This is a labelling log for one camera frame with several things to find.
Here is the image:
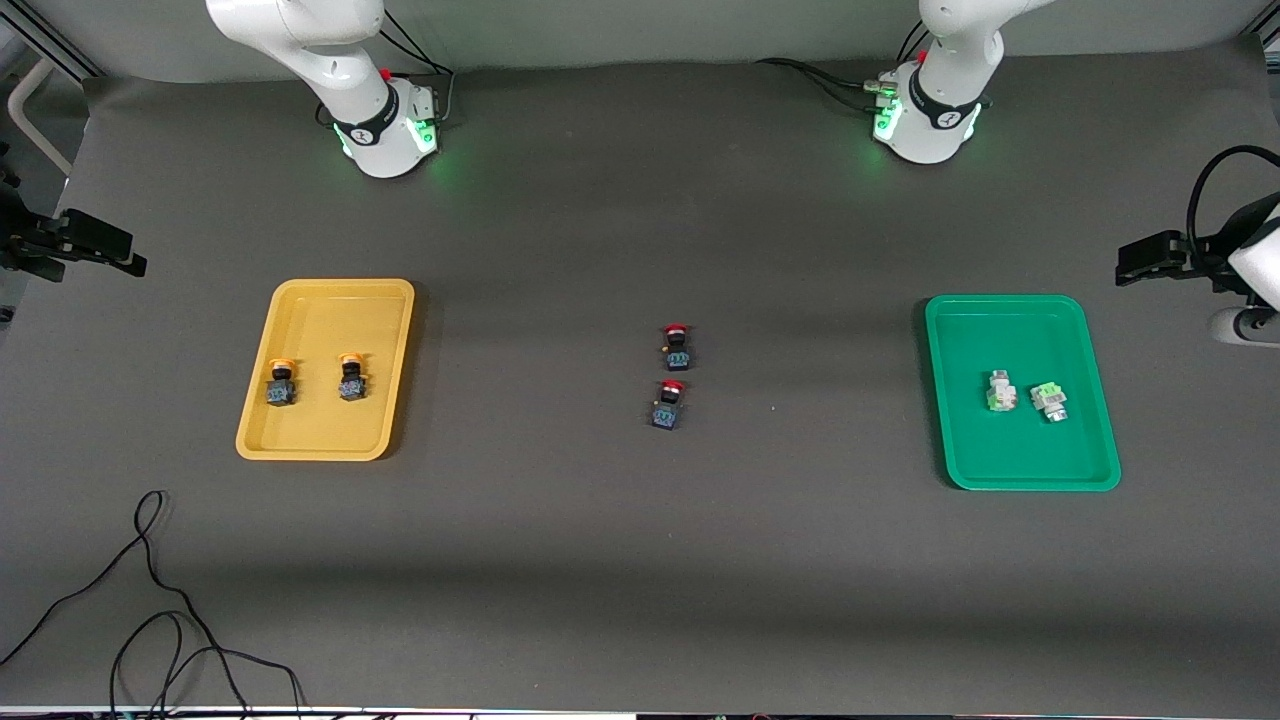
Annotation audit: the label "white bent metal tube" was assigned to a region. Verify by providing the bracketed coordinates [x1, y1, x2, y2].
[8, 58, 76, 179]

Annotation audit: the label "green plastic tray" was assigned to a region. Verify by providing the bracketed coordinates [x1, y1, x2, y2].
[925, 294, 1122, 492]

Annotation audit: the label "yellow plastic tray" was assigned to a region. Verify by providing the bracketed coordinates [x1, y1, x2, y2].
[235, 278, 416, 463]

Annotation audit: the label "dark grey table cloth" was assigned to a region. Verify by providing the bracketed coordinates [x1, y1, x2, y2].
[0, 40, 1280, 716]

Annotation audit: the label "aluminium frame rail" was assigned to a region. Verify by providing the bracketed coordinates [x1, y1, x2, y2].
[0, 0, 101, 81]

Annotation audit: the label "loose thin black cable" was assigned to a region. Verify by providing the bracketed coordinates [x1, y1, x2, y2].
[0, 489, 306, 719]

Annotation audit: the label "black left arm base cables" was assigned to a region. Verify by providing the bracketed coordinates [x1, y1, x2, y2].
[755, 58, 896, 111]

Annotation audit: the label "black arm base cables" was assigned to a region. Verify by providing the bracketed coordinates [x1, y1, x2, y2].
[380, 10, 456, 126]
[755, 58, 896, 111]

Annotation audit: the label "black right arm base cables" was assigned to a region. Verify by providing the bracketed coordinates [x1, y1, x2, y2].
[380, 10, 456, 126]

